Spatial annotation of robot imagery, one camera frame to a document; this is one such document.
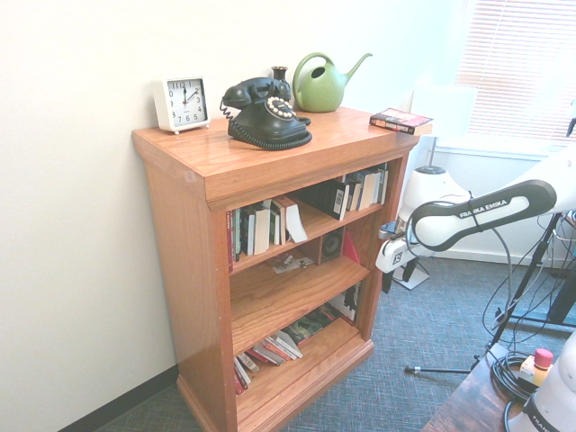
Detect wooden bookshelf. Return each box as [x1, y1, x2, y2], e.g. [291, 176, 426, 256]
[130, 105, 422, 432]

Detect black cable bundle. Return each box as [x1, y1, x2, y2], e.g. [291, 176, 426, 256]
[489, 350, 541, 402]

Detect red spine book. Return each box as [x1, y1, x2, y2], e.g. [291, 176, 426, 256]
[226, 209, 236, 275]

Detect cream paged paperback book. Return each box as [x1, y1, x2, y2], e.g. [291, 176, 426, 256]
[344, 175, 364, 212]

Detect black book with white label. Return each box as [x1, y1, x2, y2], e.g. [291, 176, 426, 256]
[292, 177, 351, 222]

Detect red cover leaning book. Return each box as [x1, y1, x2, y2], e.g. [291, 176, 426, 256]
[250, 343, 290, 367]

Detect green plastic watering can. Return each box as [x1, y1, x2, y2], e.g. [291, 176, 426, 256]
[292, 51, 374, 113]

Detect black camera tripod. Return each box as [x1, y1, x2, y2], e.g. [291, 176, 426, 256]
[404, 211, 576, 375]

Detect red folder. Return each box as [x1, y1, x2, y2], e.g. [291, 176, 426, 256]
[341, 230, 363, 267]

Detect white floor lamp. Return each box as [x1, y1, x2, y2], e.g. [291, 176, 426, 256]
[395, 84, 479, 290]

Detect white book with black art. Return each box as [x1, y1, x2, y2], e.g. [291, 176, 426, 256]
[325, 282, 363, 327]

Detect white square alarm clock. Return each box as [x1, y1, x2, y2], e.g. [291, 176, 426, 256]
[151, 76, 212, 135]

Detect thick dark cover paperback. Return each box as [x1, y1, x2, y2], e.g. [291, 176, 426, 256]
[369, 107, 435, 136]

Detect black vintage rotary telephone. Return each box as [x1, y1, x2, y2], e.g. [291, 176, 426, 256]
[219, 76, 313, 151]

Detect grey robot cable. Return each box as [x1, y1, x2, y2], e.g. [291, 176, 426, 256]
[404, 191, 517, 356]

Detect white window blinds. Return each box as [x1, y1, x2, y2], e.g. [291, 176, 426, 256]
[454, 0, 576, 148]

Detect green spine paperback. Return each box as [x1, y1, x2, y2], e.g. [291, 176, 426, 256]
[268, 200, 283, 249]

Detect loose white papers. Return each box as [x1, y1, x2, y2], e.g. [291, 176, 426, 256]
[270, 253, 316, 276]

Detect yellow red emergency stop button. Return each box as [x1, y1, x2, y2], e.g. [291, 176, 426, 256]
[519, 348, 555, 388]

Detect black glossy vase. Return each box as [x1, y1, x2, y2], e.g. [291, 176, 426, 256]
[271, 65, 292, 98]

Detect dark green spine book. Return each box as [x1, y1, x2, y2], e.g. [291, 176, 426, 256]
[233, 207, 245, 264]

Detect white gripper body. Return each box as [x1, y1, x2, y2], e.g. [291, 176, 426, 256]
[375, 237, 422, 274]

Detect green cover flat book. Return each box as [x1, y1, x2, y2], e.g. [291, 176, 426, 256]
[281, 305, 342, 346]

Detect brown patterned book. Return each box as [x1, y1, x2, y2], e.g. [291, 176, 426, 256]
[274, 196, 291, 247]

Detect white and red book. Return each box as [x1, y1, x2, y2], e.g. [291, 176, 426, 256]
[232, 355, 254, 397]

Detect white cover leaning book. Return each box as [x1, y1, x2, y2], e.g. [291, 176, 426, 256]
[269, 329, 304, 361]

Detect small wooden speaker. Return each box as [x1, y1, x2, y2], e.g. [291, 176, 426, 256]
[320, 226, 347, 266]

